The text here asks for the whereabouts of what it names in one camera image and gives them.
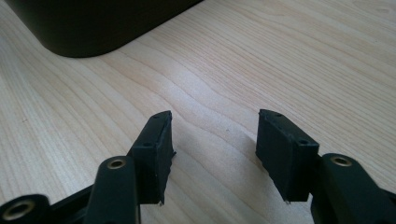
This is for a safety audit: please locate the brown compartment tray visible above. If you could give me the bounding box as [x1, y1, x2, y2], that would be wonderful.
[4, 0, 205, 59]

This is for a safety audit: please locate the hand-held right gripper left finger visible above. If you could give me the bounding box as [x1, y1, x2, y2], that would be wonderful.
[127, 110, 177, 206]

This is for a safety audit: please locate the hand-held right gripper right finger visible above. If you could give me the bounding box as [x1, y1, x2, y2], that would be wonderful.
[255, 108, 320, 203]

